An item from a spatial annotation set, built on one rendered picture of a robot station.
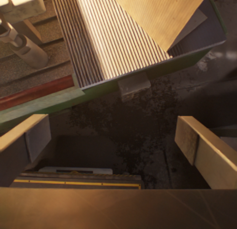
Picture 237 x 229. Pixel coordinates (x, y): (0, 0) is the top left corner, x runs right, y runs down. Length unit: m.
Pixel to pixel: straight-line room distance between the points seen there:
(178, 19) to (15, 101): 0.66
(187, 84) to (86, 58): 1.10
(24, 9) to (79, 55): 0.22
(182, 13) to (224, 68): 1.25
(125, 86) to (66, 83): 0.25
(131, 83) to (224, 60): 1.20
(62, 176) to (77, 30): 0.86
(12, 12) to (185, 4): 0.50
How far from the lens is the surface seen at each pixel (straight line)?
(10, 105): 0.78
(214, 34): 0.80
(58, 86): 0.70
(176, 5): 0.60
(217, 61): 1.78
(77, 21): 0.77
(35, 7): 0.63
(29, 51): 0.64
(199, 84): 1.64
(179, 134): 0.16
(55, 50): 0.73
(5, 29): 0.57
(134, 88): 0.75
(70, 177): 1.18
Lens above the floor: 1.44
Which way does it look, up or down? 83 degrees down
